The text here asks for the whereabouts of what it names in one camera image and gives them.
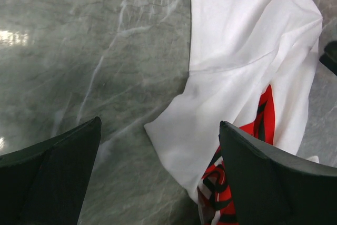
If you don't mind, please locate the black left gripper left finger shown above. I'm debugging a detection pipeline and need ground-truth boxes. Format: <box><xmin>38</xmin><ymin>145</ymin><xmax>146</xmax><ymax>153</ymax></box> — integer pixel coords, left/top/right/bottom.
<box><xmin>1</xmin><ymin>117</ymin><xmax>102</xmax><ymax>224</ymax></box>

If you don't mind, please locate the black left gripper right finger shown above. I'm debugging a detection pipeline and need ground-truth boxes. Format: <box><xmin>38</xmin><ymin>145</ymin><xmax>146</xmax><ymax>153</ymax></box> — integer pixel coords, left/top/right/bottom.
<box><xmin>219</xmin><ymin>122</ymin><xmax>336</xmax><ymax>225</ymax></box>

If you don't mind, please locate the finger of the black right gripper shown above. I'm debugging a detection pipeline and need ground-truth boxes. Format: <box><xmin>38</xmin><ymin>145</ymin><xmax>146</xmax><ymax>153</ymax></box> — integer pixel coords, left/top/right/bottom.
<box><xmin>319</xmin><ymin>41</ymin><xmax>337</xmax><ymax>76</ymax></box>

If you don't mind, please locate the white t-shirt with red print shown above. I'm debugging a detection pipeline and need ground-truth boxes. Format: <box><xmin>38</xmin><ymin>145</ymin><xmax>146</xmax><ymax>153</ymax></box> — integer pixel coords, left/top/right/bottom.
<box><xmin>145</xmin><ymin>0</ymin><xmax>322</xmax><ymax>224</ymax></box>

